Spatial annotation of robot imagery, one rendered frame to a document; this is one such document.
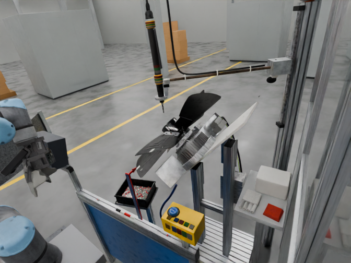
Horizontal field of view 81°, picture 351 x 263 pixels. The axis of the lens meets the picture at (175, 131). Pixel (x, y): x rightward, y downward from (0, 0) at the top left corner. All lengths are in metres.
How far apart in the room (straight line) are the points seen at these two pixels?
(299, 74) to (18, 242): 1.35
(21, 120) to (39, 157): 0.15
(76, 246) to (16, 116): 0.56
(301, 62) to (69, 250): 1.34
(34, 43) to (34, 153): 6.16
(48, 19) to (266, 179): 6.76
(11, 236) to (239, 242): 1.64
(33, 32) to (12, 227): 6.36
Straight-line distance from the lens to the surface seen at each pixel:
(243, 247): 2.04
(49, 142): 1.41
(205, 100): 1.12
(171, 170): 1.25
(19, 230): 0.90
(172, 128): 1.23
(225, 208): 1.52
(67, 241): 1.08
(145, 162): 1.32
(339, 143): 0.44
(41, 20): 7.12
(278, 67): 1.18
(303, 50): 1.22
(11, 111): 0.91
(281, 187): 1.27
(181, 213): 0.95
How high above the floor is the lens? 1.81
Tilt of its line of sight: 29 degrees down
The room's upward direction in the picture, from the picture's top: 7 degrees counter-clockwise
